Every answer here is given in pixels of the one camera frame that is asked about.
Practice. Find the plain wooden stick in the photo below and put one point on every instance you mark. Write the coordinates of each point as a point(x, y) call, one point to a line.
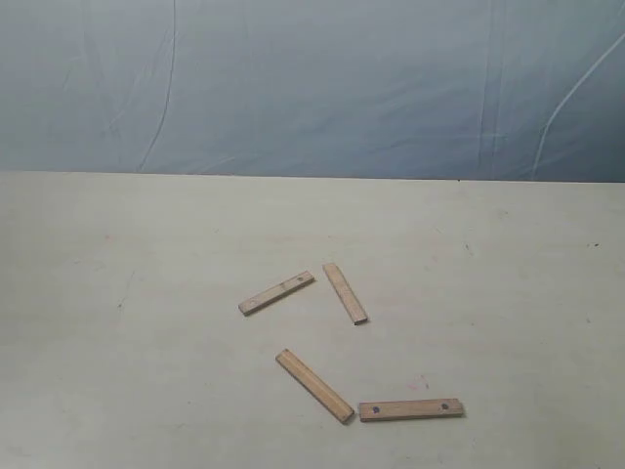
point(345, 293)

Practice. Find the light wooden plank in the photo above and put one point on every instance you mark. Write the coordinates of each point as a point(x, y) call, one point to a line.
point(321, 391)

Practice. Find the wooden stick with two holes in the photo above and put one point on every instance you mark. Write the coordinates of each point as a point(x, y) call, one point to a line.
point(410, 410)

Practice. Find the wood block with two holes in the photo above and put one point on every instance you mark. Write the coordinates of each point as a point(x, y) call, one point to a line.
point(261, 300)

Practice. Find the blue-grey backdrop cloth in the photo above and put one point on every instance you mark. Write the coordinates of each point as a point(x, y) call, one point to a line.
point(486, 90)

